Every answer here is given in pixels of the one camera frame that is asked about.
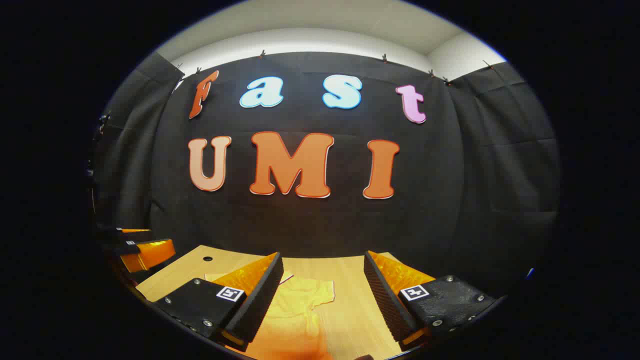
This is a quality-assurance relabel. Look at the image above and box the orange T-shirt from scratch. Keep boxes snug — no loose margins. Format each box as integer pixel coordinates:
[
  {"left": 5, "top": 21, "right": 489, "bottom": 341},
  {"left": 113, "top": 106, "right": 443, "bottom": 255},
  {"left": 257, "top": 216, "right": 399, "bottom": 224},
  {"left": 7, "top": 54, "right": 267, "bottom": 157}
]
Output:
[{"left": 205, "top": 270, "right": 336, "bottom": 360}]

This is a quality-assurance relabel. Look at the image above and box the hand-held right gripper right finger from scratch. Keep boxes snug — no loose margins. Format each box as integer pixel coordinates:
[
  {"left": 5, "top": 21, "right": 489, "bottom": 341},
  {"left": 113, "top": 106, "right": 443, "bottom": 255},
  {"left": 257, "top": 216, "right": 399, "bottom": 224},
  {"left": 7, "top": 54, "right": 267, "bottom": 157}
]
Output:
[{"left": 363, "top": 250, "right": 497, "bottom": 352}]

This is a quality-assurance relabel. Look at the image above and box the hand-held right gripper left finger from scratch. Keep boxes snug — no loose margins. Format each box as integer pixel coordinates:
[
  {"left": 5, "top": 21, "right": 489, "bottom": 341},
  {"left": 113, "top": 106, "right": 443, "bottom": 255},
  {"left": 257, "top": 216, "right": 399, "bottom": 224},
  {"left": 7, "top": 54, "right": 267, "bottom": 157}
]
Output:
[{"left": 152, "top": 252, "right": 284, "bottom": 352}]

